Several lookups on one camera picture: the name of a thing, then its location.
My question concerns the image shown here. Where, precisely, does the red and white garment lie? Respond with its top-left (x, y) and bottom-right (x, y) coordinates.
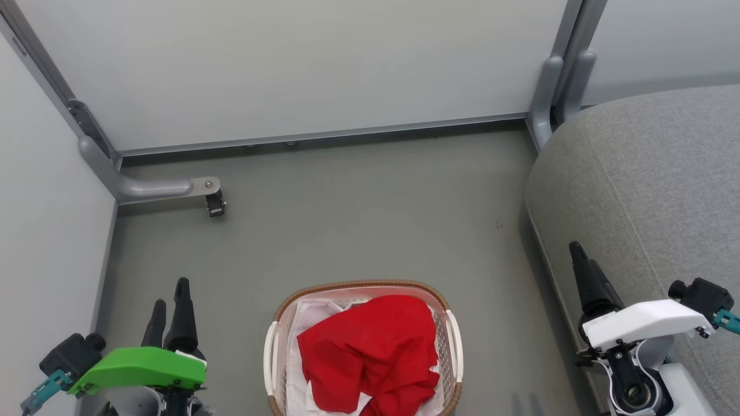
top-left (296, 294), bottom-right (442, 416)

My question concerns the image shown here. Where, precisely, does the grey partition foot post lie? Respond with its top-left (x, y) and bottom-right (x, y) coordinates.
top-left (529, 55), bottom-right (564, 153)
top-left (562, 50), bottom-right (597, 123)

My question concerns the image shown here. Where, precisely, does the grey fabric sofa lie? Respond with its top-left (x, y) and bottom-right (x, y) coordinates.
top-left (524, 84), bottom-right (740, 416)

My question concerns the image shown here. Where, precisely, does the white cloth garment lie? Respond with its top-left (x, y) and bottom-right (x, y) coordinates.
top-left (286, 297), bottom-right (446, 416)

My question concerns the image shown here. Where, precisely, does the teal right cable connector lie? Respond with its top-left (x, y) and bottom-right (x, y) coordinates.
top-left (713, 310), bottom-right (740, 336)

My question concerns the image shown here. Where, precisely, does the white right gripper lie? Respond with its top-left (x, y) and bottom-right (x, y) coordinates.
top-left (569, 241), bottom-right (715, 353)

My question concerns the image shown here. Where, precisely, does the white laundry basket brown rim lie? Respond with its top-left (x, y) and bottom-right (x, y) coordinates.
top-left (263, 280), bottom-right (464, 416)

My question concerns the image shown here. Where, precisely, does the grey partition foot bar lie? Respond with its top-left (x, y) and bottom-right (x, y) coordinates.
top-left (79, 135), bottom-right (222, 205)

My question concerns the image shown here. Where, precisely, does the teal cable connector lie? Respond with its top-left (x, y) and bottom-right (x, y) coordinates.
top-left (21, 370), bottom-right (74, 415)
top-left (713, 310), bottom-right (740, 336)

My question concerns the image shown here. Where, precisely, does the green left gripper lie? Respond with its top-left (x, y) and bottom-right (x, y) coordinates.
top-left (66, 277), bottom-right (208, 397)

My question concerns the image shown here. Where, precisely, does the teal left cable connector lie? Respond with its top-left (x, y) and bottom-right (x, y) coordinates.
top-left (21, 370), bottom-right (74, 415)

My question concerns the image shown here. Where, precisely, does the grey partition bottom rail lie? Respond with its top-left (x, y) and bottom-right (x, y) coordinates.
top-left (117, 112), bottom-right (530, 158)

